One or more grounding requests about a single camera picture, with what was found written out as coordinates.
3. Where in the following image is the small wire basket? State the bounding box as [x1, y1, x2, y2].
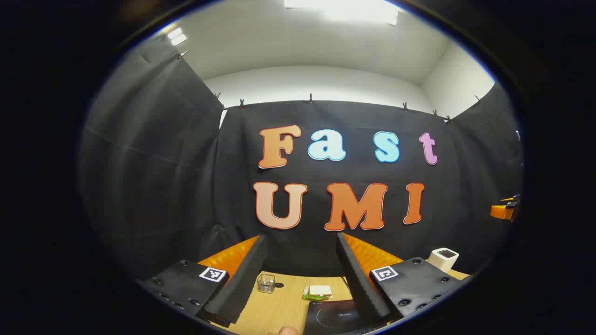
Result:
[257, 274, 277, 294]

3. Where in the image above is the black induction cooktop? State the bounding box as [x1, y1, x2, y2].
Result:
[303, 300, 374, 335]

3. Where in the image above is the row of black clips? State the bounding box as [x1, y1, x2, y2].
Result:
[177, 50, 482, 124]

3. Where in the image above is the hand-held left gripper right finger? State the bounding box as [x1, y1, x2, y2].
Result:
[336, 232, 471, 328]

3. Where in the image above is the ceiling light panel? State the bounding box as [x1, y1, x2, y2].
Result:
[167, 27, 188, 47]
[284, 0, 399, 27]

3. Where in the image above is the small white plate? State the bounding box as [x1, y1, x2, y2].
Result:
[302, 286, 334, 301]

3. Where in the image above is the white toaster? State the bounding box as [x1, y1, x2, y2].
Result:
[427, 248, 460, 274]

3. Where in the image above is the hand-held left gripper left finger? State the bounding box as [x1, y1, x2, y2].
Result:
[136, 234, 270, 327]

